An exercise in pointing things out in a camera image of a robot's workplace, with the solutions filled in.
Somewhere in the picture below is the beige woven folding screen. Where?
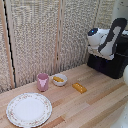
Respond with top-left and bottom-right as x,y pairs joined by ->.
0,0 -> 128,94

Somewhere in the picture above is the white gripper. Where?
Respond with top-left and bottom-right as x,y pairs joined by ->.
88,46 -> 116,62

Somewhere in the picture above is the pink cup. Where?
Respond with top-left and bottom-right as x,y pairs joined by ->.
36,72 -> 51,93

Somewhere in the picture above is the white plate with floral rim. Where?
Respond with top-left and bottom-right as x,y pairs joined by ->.
5,92 -> 53,128

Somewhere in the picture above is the yellow food piece in bowl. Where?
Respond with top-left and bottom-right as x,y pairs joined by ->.
53,76 -> 65,83

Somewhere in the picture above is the white bowl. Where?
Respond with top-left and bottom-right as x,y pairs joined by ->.
52,73 -> 69,88

